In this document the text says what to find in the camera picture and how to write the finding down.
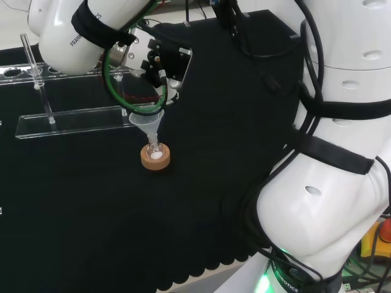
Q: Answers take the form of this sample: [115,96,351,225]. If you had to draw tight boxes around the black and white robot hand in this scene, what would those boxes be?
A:
[153,78,185,108]

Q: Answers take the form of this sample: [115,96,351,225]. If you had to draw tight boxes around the translucent plastic funnel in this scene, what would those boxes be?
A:
[128,109,166,148]

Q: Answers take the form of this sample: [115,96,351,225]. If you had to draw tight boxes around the small glass round-bottom flask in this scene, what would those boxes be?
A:
[145,136,163,161]

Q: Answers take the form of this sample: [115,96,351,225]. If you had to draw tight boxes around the clear acrylic funnel stand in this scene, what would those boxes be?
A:
[0,32,137,141]

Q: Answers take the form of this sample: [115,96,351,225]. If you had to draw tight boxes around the black bench cloth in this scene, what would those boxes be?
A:
[0,9,307,293]

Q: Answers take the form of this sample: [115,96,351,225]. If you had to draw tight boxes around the yellow stop button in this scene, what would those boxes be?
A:
[360,213,391,267]

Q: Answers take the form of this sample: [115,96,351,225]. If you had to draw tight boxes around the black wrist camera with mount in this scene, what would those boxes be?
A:
[145,38,194,92]

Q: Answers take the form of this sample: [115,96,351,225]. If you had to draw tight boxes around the cork ring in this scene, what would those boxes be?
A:
[140,144,171,171]

